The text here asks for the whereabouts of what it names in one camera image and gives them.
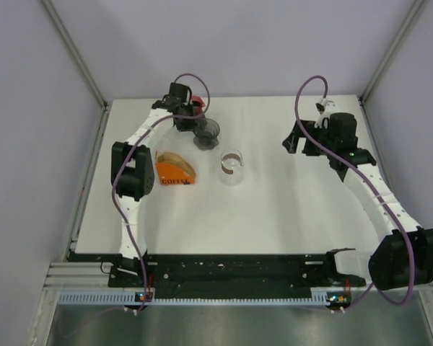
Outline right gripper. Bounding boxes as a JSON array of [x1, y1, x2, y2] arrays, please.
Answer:
[[282, 120, 336, 157]]

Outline dark grey plastic dripper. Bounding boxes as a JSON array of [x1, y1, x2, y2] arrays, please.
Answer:
[[193, 117, 220, 151]]

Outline clear glass with brown band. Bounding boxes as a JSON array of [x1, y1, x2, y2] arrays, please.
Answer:
[[219, 149, 244, 186]]

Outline orange coffee filter box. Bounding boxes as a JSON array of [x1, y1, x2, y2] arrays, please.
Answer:
[[155, 151, 196, 186]]

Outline red lidded coffee carafe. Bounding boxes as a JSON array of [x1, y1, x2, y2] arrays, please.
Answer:
[[191, 95, 206, 116]]

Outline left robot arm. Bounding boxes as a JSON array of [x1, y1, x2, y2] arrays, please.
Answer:
[[110, 82, 203, 286]]

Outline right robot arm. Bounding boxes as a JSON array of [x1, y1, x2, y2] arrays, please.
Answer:
[[282, 112, 433, 290]]

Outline stack of brown filters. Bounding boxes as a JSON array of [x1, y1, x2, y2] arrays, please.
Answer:
[[157, 152, 196, 176]]

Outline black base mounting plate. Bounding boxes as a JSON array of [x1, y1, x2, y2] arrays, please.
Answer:
[[107, 253, 367, 299]]

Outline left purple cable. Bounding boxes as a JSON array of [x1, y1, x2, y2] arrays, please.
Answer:
[[110, 73, 211, 314]]

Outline purple cable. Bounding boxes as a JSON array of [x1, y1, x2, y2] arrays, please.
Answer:
[[295, 74, 419, 313], [110, 73, 211, 314]]

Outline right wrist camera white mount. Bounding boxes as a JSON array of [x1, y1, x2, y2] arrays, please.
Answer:
[[315, 97, 338, 128]]

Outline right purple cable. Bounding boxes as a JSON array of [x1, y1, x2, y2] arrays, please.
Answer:
[[295, 74, 419, 313]]

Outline left aluminium corner post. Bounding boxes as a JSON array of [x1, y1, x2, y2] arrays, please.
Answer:
[[39, 0, 111, 112]]

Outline aluminium corner post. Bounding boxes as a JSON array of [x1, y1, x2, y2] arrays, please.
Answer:
[[359, 0, 428, 106], [39, 0, 111, 112]]

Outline grey slotted cable duct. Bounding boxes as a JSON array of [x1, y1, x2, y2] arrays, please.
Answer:
[[58, 290, 351, 307]]

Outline right aluminium corner post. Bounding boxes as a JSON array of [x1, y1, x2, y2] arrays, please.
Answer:
[[359, 0, 428, 106]]

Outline aluminium front rail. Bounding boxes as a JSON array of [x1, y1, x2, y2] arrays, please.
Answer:
[[43, 261, 433, 289]]

